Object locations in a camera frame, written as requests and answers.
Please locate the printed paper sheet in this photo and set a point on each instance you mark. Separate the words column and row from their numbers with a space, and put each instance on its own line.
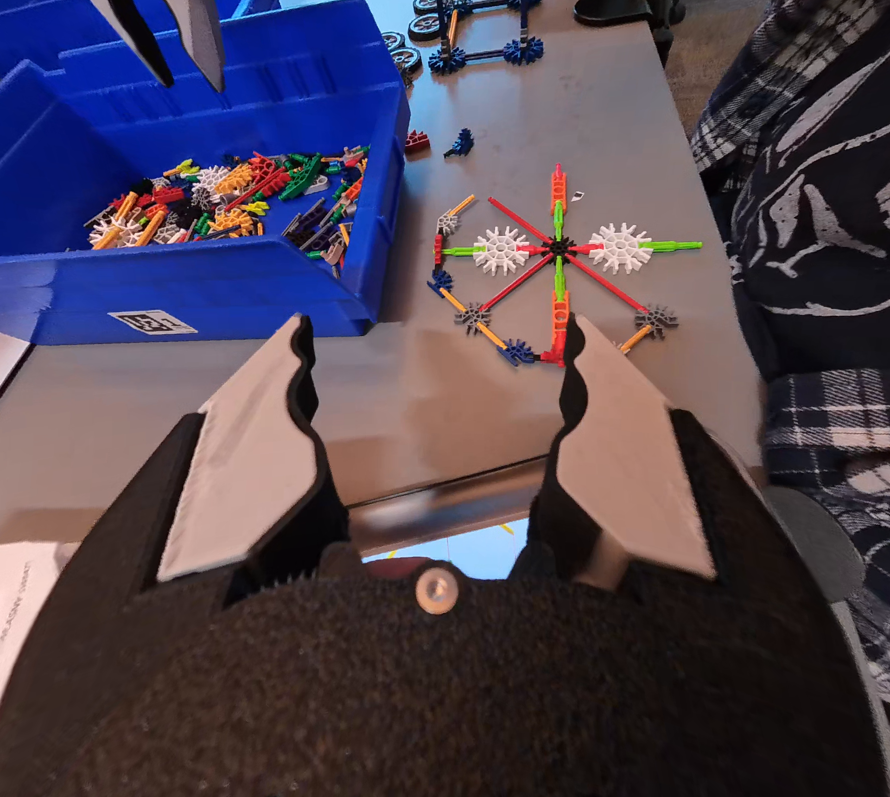
column 28, row 602

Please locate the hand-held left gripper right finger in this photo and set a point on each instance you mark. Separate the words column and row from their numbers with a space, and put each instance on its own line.
column 626, row 463

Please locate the small blue toy connector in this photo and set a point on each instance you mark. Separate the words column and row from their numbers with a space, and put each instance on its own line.
column 460, row 143

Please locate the grey chair armrest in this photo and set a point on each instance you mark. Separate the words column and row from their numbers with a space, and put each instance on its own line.
column 813, row 533

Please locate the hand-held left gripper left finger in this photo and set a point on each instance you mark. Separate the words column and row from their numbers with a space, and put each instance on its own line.
column 243, row 463

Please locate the colourful construction toy wheel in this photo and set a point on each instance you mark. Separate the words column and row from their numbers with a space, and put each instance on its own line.
column 667, row 245

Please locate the person in dark printed shirt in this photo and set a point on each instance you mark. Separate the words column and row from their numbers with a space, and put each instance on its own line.
column 820, row 407

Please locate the pile of colourful toy pieces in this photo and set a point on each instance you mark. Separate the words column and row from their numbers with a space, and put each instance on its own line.
column 229, row 199

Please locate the small red toy connector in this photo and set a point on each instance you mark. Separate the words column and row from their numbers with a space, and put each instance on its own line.
column 417, row 143

